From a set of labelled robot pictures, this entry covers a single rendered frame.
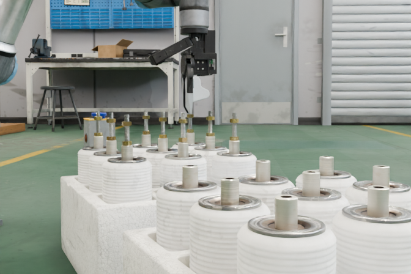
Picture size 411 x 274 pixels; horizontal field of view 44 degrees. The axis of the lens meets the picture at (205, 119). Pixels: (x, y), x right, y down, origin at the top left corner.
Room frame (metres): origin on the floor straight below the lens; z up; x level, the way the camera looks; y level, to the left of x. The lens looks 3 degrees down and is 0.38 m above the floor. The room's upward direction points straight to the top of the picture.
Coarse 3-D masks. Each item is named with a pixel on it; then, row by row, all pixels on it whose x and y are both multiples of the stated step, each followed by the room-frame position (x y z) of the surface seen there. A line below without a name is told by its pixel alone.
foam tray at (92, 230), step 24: (72, 192) 1.10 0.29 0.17; (72, 216) 1.10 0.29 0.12; (96, 216) 0.89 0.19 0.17; (120, 216) 0.90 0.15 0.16; (144, 216) 0.92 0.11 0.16; (72, 240) 1.10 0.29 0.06; (96, 240) 0.90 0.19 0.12; (120, 240) 0.90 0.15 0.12; (72, 264) 1.11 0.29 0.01; (96, 264) 0.90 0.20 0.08; (120, 264) 0.90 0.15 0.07
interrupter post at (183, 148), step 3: (180, 144) 1.03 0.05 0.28; (183, 144) 1.03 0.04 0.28; (186, 144) 1.03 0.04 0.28; (180, 147) 1.03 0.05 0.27; (183, 147) 1.03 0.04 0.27; (186, 147) 1.03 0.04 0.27; (180, 150) 1.03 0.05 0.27; (183, 150) 1.03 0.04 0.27; (186, 150) 1.03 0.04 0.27; (180, 153) 1.03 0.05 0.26; (183, 153) 1.03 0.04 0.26; (186, 153) 1.03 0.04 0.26; (180, 156) 1.03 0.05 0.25; (183, 156) 1.03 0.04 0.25; (186, 156) 1.03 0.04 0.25
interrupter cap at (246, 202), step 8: (200, 200) 0.60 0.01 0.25; (208, 200) 0.61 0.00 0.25; (216, 200) 0.61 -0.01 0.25; (240, 200) 0.61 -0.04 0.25; (248, 200) 0.61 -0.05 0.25; (256, 200) 0.61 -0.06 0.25; (208, 208) 0.57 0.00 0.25; (216, 208) 0.57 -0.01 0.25; (224, 208) 0.56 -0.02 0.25; (232, 208) 0.56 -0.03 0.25; (240, 208) 0.57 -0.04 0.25; (248, 208) 0.57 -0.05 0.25
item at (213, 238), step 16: (192, 208) 0.59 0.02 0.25; (256, 208) 0.58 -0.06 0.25; (192, 224) 0.58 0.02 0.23; (208, 224) 0.56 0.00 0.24; (224, 224) 0.55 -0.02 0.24; (240, 224) 0.56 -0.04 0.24; (192, 240) 0.58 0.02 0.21; (208, 240) 0.56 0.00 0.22; (224, 240) 0.55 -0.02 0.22; (192, 256) 0.59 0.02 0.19; (208, 256) 0.56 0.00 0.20; (224, 256) 0.55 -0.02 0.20; (208, 272) 0.56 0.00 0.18; (224, 272) 0.55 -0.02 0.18
